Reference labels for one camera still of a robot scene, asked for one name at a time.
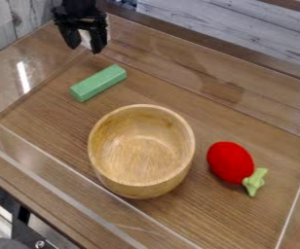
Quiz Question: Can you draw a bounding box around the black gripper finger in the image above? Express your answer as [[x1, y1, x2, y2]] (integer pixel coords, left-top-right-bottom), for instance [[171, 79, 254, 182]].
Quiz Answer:
[[57, 25, 80, 50], [87, 20, 108, 53]]

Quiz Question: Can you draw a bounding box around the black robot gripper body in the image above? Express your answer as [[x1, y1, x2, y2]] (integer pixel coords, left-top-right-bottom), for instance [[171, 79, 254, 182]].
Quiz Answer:
[[52, 0, 107, 32]]

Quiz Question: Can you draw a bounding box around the green rectangular block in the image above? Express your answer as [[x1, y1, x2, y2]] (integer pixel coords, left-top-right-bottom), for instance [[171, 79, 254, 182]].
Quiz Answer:
[[69, 64, 126, 102]]

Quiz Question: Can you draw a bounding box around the brown wooden bowl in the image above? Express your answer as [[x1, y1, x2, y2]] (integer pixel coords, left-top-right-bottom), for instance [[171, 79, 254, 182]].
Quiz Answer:
[[87, 104, 195, 199]]

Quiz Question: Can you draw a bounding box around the red plush strawberry toy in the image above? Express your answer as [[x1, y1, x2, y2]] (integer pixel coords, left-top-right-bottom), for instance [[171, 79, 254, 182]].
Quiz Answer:
[[206, 141, 268, 196]]

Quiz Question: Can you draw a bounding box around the clear acrylic corner bracket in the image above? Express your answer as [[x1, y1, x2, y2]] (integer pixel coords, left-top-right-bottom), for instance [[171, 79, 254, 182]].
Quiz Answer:
[[77, 29, 91, 50]]

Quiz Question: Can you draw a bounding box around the black table clamp mount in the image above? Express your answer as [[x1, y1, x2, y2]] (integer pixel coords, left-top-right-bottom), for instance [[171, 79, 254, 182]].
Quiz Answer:
[[0, 205, 61, 249]]

